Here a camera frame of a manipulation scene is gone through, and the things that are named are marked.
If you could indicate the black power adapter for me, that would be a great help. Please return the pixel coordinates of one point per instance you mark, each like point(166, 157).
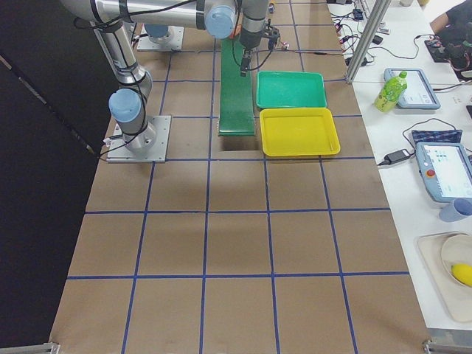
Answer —
point(396, 157)

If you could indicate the near teach pendant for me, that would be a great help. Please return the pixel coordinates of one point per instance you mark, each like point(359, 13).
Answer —
point(445, 170)

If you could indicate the green plastic tray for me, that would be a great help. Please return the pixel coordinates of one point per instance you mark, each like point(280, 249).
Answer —
point(276, 89)

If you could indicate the far teach pendant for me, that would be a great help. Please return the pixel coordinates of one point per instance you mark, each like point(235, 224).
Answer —
point(419, 94)

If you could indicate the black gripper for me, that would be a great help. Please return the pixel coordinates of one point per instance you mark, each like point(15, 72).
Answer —
point(249, 41)

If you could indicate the beige plate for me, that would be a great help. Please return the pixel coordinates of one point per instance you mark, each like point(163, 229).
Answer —
point(456, 249)

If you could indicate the blue plaid cloth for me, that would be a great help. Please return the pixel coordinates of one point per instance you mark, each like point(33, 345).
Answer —
point(448, 136)

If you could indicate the green tea bottle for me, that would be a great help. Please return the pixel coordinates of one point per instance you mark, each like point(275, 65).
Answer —
point(391, 92)

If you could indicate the beige serving tray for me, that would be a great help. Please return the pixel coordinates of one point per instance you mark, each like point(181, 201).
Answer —
point(456, 297)

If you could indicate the aluminium frame post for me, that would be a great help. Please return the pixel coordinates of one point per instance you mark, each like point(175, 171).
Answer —
point(376, 16)

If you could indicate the yellow plastic tray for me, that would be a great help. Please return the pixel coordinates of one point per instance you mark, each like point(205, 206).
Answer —
point(289, 132)

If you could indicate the yellow toy banana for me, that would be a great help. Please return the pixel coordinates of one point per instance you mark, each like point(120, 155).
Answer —
point(463, 273)

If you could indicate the blue plastic cup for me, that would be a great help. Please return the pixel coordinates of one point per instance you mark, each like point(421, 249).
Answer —
point(458, 209)

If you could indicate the teach pendant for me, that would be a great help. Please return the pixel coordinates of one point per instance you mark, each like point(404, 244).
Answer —
point(445, 170)
point(419, 94)

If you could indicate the green conveyor belt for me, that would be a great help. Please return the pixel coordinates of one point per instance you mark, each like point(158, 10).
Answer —
point(236, 102)

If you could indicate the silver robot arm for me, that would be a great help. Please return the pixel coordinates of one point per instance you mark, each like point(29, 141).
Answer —
point(246, 20)
point(140, 132)

